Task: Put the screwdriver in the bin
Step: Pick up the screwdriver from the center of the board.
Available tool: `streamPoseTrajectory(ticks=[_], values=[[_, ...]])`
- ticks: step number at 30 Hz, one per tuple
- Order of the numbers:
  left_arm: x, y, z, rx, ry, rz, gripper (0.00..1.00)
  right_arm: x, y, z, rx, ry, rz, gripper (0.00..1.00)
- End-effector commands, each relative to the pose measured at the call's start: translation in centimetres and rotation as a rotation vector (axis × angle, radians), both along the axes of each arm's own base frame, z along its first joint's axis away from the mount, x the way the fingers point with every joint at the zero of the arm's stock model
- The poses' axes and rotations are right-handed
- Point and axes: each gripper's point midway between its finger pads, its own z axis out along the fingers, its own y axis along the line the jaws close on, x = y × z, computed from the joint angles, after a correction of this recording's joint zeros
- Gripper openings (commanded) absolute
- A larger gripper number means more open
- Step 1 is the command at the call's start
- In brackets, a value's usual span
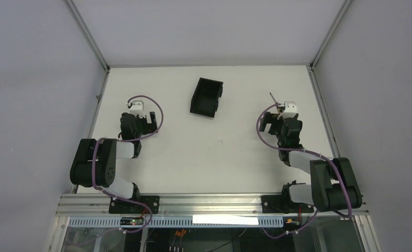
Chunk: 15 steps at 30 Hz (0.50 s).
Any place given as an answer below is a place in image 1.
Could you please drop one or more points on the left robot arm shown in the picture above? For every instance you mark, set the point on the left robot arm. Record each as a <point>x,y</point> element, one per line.
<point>94,164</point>

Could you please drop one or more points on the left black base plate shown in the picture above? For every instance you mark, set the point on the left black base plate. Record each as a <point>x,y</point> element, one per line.
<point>121,207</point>

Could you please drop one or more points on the aluminium frame rail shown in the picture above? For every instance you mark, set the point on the aluminium frame rail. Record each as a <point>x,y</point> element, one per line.
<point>96,204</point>

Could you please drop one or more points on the small yellow black screwdriver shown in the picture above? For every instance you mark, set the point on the small yellow black screwdriver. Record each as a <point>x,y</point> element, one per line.
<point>275,101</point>

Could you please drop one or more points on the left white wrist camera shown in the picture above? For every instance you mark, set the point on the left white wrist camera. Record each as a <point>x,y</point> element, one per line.
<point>136,107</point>

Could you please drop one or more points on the black plastic bin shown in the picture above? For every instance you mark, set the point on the black plastic bin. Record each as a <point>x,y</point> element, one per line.
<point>205,99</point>

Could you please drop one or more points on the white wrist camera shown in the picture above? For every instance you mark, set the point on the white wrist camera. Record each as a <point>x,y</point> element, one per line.
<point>136,107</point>
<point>287,109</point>

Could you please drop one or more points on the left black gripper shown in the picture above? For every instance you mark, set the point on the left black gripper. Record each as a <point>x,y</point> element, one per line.
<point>147,123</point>

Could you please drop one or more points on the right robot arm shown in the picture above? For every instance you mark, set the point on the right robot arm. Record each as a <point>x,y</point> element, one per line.
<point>333,186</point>

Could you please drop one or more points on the small circuit board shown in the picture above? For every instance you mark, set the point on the small circuit board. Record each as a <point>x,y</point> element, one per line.
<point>132,221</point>

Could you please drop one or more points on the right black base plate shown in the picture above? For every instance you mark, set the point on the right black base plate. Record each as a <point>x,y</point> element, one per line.
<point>282,204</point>

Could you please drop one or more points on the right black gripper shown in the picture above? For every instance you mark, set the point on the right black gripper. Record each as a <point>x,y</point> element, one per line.
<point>274,118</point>

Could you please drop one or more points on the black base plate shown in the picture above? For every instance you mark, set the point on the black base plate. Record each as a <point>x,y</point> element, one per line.
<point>282,204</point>
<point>121,207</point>

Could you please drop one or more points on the slotted cable duct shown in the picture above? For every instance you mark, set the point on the slotted cable duct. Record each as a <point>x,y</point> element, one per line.
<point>195,221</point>

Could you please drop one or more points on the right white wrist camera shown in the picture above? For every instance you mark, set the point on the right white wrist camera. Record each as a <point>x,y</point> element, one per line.
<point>287,109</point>

